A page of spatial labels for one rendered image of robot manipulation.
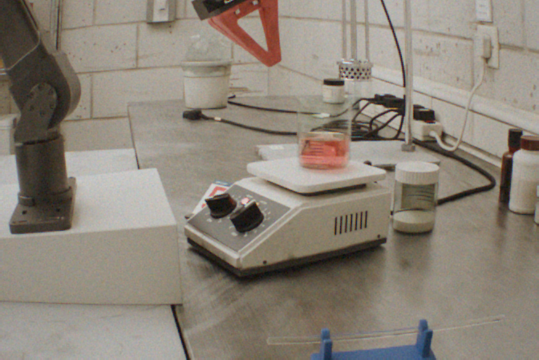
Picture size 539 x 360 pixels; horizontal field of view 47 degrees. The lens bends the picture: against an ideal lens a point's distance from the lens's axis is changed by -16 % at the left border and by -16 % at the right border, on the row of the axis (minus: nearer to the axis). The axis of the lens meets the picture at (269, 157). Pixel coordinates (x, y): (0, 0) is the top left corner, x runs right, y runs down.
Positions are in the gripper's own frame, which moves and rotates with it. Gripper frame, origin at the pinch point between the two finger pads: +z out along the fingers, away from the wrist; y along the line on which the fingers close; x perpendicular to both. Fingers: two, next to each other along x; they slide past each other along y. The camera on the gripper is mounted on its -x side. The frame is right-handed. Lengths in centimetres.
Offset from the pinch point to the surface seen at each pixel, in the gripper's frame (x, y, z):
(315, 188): 2.1, 1.1, 14.0
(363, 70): -27, 45, 16
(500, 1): -60, 37, 16
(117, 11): -21, 251, -24
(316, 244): 4.8, 1.2, 19.3
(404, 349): 8.1, -23.2, 21.9
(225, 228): 11.6, 4.9, 13.7
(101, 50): -7, 253, -11
